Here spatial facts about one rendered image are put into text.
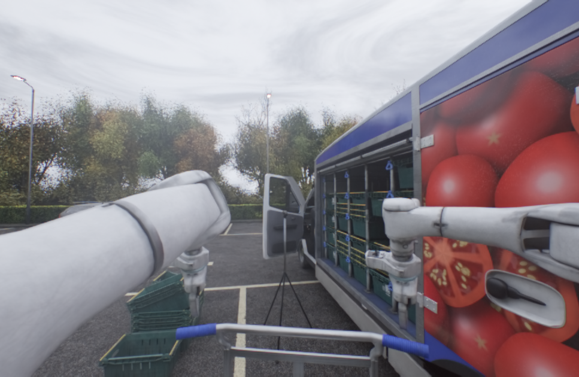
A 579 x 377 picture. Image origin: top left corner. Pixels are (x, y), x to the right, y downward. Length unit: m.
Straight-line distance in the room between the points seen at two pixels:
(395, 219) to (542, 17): 1.15
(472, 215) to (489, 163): 0.95
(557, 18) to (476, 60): 0.31
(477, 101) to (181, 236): 1.49
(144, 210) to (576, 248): 0.51
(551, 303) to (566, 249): 0.95
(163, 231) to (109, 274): 0.05
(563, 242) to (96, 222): 0.54
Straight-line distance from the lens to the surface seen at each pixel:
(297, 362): 1.06
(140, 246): 0.22
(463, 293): 1.64
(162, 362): 2.84
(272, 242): 4.73
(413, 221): 0.55
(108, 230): 0.21
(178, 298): 3.00
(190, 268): 0.75
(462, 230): 0.53
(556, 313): 1.43
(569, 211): 0.48
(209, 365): 2.97
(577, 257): 0.48
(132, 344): 3.27
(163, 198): 0.25
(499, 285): 1.47
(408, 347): 0.91
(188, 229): 0.25
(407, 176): 2.16
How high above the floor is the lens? 1.68
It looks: 2 degrees up
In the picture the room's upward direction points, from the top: straight up
